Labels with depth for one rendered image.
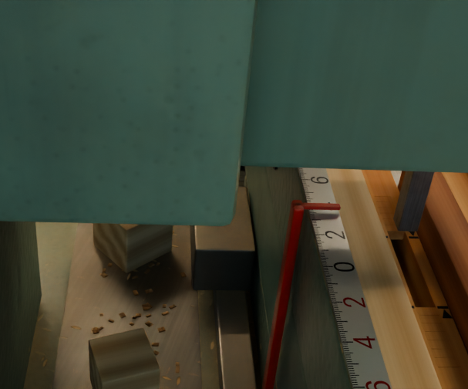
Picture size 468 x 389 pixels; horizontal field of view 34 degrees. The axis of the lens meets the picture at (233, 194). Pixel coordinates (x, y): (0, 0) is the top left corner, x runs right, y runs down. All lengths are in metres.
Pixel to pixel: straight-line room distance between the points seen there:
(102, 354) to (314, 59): 0.23
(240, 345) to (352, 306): 0.18
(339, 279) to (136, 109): 0.12
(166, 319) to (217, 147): 0.28
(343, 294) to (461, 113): 0.08
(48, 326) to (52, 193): 0.26
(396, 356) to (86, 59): 0.15
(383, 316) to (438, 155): 0.06
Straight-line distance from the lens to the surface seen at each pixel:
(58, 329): 0.49
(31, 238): 0.45
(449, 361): 0.30
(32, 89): 0.21
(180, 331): 0.48
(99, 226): 0.53
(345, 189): 0.36
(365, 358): 0.27
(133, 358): 0.42
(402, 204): 0.33
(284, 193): 0.39
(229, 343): 0.46
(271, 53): 0.25
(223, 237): 0.48
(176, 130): 0.22
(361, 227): 0.33
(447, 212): 0.35
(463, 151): 0.28
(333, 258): 0.30
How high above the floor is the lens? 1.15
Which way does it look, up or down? 35 degrees down
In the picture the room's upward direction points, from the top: 6 degrees clockwise
